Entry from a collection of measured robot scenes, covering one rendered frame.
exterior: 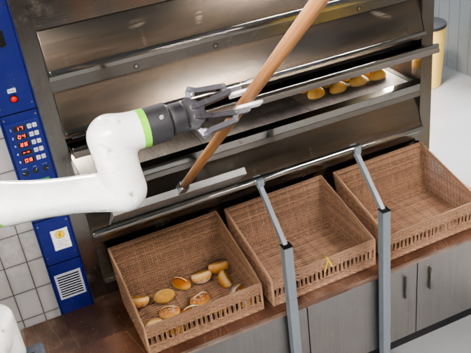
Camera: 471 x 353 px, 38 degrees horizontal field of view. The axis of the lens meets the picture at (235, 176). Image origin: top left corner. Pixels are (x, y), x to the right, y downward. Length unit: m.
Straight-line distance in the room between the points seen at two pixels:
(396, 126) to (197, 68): 1.18
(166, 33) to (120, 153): 1.39
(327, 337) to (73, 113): 1.56
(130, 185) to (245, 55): 1.60
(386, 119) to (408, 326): 1.06
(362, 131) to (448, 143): 2.10
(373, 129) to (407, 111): 0.22
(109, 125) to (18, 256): 1.68
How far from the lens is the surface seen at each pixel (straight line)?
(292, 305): 3.00
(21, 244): 3.11
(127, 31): 2.84
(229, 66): 3.04
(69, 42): 2.80
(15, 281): 3.21
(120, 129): 1.54
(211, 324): 3.01
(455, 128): 5.78
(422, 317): 3.64
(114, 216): 2.57
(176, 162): 3.11
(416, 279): 3.44
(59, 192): 1.64
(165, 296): 3.17
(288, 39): 1.36
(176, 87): 2.96
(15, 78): 2.77
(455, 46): 6.82
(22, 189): 1.68
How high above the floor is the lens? 2.63
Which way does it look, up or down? 30 degrees down
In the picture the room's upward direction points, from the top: 8 degrees counter-clockwise
